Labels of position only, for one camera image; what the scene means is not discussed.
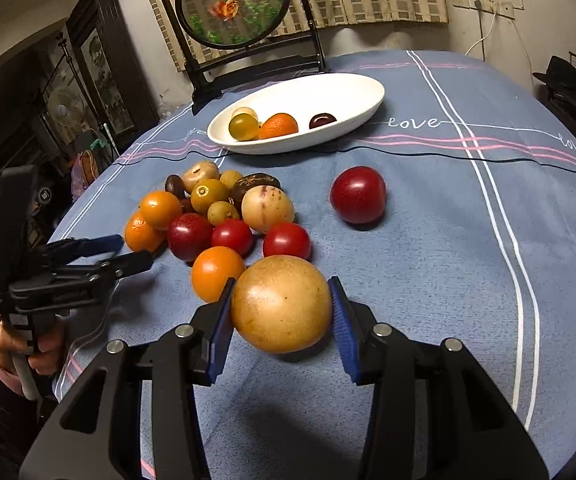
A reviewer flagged person's left hand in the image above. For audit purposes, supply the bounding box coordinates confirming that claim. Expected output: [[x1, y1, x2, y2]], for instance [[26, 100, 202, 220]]
[[0, 318, 65, 376]]

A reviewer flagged black hat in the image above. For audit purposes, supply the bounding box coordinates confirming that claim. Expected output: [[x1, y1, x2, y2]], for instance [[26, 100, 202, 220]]
[[532, 55, 576, 101]]

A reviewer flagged golden brown round fruit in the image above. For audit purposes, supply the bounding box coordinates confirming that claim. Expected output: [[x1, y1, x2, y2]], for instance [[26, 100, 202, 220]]
[[230, 255, 332, 354]]

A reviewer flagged wall power strip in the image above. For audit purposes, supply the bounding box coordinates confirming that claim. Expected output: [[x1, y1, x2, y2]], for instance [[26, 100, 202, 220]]
[[450, 0, 515, 20]]

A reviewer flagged dark brown passionfruit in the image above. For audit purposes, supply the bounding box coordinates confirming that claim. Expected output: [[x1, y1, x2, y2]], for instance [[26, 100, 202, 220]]
[[231, 172, 281, 204]]

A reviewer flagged large orange mandarin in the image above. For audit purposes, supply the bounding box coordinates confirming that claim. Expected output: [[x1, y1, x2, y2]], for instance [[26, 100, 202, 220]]
[[124, 210, 165, 254], [259, 113, 299, 140]]

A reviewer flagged goldfish round screen ornament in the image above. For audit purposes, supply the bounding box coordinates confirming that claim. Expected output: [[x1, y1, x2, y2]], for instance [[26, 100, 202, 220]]
[[160, 0, 327, 114]]

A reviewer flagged tan striped melon fruit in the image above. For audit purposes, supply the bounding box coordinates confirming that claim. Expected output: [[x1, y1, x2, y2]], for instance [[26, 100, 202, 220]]
[[241, 185, 295, 234]]

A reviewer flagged dark brown mangosteen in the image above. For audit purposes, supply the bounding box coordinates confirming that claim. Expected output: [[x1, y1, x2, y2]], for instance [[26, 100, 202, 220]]
[[164, 174, 186, 200]]

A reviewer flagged white oval plate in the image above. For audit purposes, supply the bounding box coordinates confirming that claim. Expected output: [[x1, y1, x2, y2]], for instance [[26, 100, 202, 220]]
[[207, 74, 385, 155]]

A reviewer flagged dark red plum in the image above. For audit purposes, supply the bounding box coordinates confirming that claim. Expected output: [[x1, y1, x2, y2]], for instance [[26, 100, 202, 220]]
[[167, 212, 213, 262]]

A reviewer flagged red cherry tomato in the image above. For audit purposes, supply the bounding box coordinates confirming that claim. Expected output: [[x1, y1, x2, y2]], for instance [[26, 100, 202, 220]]
[[263, 222, 312, 260], [211, 219, 255, 258]]

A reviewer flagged blue striped tablecloth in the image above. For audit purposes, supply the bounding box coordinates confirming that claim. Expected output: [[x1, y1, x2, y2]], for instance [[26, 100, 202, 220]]
[[53, 50, 576, 479]]

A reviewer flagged yellow orange persimmon fruit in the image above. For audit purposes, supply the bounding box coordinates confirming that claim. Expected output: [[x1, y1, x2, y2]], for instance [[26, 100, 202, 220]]
[[139, 191, 183, 231]]

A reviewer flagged standing fan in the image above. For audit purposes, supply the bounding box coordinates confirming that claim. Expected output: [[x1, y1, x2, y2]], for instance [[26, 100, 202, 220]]
[[48, 87, 84, 128]]

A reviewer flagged small dark plum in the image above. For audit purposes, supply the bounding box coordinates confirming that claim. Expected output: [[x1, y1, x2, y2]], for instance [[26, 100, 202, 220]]
[[309, 113, 337, 129]]

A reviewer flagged small yellow orange fruit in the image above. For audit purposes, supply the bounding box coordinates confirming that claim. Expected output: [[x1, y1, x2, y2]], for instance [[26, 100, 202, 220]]
[[190, 179, 229, 214]]

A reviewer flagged large red plum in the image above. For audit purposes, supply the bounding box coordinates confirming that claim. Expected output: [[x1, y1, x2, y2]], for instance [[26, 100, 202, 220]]
[[330, 166, 387, 224]]

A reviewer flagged dark framed painting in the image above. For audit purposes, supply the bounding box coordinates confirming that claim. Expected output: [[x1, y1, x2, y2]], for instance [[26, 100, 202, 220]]
[[65, 0, 160, 152]]

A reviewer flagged green yellow round fruit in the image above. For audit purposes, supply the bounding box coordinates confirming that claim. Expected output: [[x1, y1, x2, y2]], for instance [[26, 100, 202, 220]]
[[228, 113, 260, 142]]

